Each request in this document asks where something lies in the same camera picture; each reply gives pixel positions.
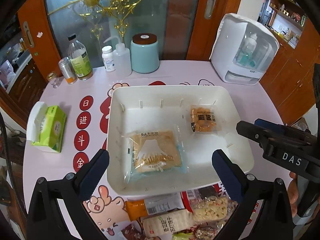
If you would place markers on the green label glass bottle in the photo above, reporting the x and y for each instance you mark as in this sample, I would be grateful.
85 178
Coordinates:
78 56

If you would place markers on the small orange snack packet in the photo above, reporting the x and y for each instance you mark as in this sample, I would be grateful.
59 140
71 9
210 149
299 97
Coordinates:
205 119

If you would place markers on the white squeeze wash bottle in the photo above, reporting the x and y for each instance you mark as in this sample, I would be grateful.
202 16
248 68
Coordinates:
121 57

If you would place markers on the light blue ceramic canister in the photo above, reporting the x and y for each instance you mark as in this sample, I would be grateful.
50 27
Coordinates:
144 53

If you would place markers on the green tissue box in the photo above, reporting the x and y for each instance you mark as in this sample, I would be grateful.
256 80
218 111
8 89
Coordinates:
45 127

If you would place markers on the Mount Fuji bread packet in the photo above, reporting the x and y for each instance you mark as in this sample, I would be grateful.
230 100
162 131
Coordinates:
155 152

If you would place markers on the white plastic tray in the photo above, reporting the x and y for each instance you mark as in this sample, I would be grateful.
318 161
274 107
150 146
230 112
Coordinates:
145 108

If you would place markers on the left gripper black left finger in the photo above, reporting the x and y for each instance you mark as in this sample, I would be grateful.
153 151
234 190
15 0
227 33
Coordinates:
45 219

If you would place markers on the brown snowflake snack packet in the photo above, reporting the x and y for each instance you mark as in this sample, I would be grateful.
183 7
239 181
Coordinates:
131 233

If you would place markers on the silver orange can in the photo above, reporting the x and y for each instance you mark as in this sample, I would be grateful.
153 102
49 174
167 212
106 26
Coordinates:
67 70

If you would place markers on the orange end snack packet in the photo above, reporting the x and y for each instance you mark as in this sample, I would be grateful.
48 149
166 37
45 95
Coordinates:
153 205

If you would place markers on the person's right hand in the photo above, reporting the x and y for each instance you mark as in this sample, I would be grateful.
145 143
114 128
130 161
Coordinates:
293 193

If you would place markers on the small glass jar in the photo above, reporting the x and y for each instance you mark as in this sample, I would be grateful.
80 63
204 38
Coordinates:
53 79

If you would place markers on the white pill bottle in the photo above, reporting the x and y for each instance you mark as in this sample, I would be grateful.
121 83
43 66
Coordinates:
107 56

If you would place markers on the clear peanut candy packet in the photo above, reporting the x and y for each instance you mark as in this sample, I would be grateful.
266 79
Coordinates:
208 205

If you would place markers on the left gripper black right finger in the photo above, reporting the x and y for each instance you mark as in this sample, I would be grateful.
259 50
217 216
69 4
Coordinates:
274 220

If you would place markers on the white rice cracker packet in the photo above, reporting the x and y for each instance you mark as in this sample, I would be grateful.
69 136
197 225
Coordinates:
170 222

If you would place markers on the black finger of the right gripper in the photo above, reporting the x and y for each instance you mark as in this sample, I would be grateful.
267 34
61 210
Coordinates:
276 128
254 131

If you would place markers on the white countertop appliance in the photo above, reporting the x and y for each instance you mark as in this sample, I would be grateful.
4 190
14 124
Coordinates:
243 50

